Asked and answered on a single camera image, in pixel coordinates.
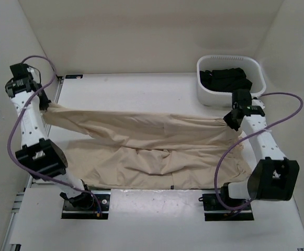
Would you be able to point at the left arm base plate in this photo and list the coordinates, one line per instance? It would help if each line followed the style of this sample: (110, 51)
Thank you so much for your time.
(91, 211)

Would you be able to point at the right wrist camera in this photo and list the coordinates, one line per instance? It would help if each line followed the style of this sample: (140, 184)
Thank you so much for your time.
(241, 98)

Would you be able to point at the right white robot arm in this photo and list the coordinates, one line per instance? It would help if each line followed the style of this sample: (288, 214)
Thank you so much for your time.
(274, 176)

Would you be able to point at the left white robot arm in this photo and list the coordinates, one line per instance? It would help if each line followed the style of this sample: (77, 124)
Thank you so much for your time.
(38, 155)

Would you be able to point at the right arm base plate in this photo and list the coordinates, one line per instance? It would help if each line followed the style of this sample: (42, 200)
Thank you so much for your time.
(214, 211)

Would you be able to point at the aluminium frame rail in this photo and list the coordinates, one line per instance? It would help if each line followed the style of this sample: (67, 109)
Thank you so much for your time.
(56, 98)

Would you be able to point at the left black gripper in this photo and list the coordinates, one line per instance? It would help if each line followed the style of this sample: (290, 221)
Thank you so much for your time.
(44, 102)

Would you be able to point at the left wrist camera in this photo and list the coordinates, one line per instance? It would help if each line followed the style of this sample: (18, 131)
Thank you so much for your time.
(19, 71)

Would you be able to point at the white plastic basket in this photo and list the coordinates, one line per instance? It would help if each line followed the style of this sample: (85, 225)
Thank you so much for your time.
(250, 66)

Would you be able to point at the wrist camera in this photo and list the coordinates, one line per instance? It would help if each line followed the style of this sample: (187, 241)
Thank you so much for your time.
(241, 98)
(19, 71)

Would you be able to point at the beige trousers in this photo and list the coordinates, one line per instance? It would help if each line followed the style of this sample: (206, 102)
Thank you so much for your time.
(143, 150)

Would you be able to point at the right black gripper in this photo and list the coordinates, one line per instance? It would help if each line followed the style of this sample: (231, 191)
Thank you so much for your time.
(227, 118)

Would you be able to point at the black trousers in basket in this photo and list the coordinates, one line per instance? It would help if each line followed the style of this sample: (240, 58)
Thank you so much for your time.
(227, 80)

